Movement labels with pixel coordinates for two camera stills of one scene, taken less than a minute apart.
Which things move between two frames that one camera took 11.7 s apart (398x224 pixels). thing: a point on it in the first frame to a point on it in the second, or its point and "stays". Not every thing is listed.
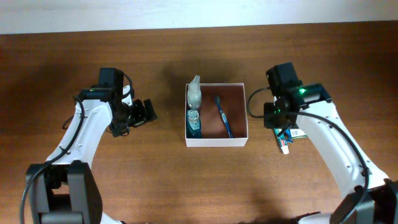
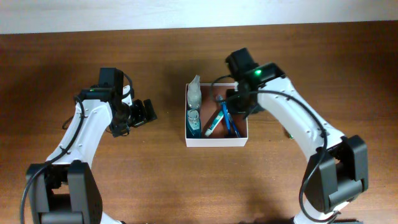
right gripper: [269, 121] to [235, 107]
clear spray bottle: [194, 93] stays
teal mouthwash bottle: [193, 124] stays
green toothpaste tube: [283, 141] to [209, 130]
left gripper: [142, 116] stays
